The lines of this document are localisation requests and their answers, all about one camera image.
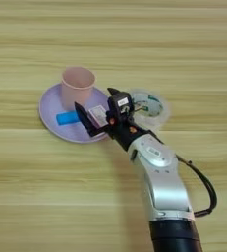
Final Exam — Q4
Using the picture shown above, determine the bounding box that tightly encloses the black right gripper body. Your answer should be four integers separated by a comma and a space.
99, 112, 151, 152

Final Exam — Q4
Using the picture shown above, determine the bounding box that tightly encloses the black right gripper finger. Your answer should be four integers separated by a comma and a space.
106, 87, 122, 96
74, 101, 108, 138

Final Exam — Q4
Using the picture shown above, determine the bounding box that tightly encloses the small white pink box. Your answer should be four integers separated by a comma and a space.
87, 104, 109, 128

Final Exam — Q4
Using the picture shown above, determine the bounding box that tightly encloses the blue rectangular eraser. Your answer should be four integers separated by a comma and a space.
55, 110, 81, 126

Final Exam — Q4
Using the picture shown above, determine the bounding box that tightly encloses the pink plastic cup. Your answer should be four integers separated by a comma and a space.
60, 66, 96, 111

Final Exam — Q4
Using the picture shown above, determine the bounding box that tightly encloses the clear plastic food packet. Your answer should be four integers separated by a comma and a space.
129, 88, 170, 131

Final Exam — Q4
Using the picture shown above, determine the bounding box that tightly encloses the purple round plate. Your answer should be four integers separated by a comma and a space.
38, 83, 111, 144

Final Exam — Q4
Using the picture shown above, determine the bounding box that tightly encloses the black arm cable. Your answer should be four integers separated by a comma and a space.
175, 154, 218, 219

